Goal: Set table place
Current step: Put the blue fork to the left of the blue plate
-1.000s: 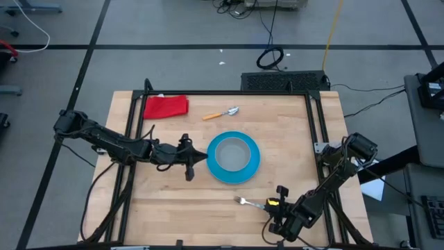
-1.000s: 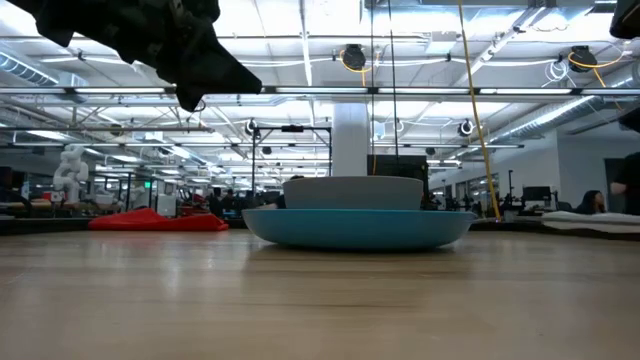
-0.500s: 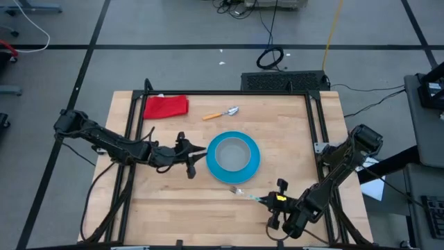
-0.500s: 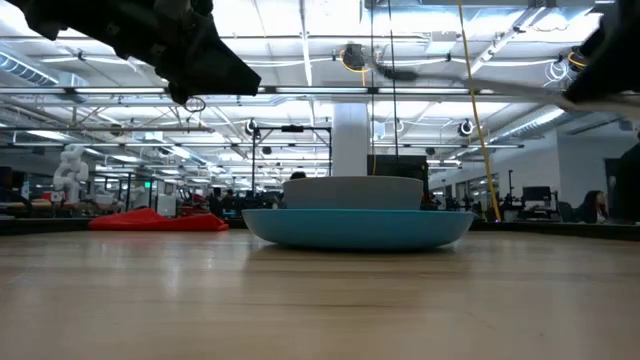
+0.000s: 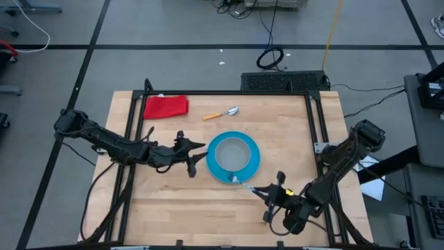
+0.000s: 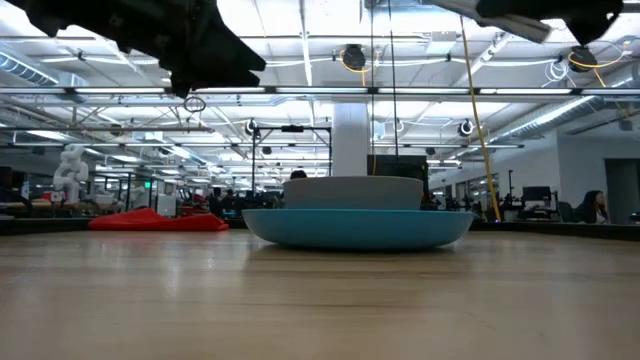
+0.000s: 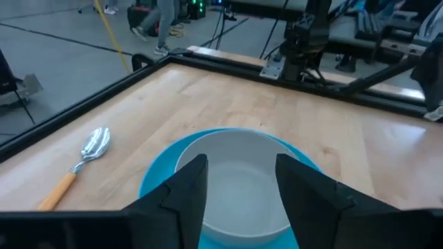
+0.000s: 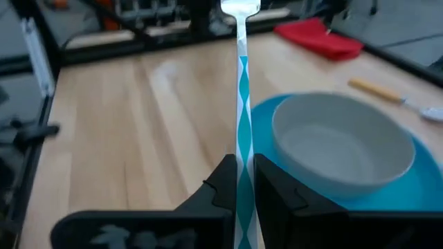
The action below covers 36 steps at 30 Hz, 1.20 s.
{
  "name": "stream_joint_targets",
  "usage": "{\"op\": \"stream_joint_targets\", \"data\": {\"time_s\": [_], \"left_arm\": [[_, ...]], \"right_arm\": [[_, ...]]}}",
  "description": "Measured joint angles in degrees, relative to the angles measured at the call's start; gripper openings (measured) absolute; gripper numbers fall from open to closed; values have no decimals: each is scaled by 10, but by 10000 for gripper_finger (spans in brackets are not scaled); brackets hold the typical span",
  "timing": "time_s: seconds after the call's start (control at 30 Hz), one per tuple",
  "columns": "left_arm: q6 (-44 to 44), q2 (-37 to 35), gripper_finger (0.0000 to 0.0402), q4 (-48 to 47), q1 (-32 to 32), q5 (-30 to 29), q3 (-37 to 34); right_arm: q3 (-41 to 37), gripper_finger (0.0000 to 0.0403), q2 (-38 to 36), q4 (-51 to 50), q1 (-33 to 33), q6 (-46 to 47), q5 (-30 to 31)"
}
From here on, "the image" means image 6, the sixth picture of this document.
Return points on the white building column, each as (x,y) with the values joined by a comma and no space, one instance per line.
(350,130)

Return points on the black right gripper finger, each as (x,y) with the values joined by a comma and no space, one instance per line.
(525,9)
(595,20)

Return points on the grey-white bowl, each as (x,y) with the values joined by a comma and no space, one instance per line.
(352,192)

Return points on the person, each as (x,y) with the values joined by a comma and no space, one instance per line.
(298,175)
(592,205)
(229,200)
(215,202)

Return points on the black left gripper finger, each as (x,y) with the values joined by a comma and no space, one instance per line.
(230,52)
(210,81)

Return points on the blue plate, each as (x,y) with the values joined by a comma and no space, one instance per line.
(360,230)

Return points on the black station frame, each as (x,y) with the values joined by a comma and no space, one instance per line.
(292,128)

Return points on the dark panel screen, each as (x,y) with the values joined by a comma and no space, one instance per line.
(410,167)

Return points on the red cloth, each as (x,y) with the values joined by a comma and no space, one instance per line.
(150,220)

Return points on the white machine cabinet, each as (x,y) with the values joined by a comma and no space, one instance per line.
(166,202)

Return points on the white robot figure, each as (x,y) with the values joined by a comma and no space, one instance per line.
(70,172)

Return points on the silver ceiling duct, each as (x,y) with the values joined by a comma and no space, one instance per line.
(25,70)
(550,117)

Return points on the black computer monitor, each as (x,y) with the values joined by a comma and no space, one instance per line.
(536,194)

